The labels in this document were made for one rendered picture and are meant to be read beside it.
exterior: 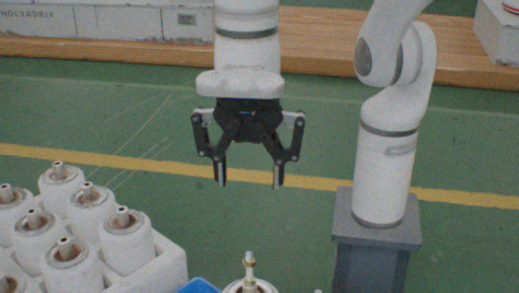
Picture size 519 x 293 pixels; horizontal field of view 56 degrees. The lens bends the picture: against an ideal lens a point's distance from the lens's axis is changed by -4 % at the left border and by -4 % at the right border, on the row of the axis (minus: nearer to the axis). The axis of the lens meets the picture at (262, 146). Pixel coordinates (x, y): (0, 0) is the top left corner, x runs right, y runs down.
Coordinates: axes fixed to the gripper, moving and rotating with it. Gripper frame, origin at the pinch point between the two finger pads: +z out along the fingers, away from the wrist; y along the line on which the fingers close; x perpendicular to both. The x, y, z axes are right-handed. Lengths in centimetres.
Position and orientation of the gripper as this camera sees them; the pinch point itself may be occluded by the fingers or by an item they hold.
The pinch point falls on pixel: (249, 176)
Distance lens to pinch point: 65.6
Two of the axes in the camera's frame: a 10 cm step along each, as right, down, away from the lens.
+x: -1.0, 4.9, -8.7
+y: -10.0, -0.5, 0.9
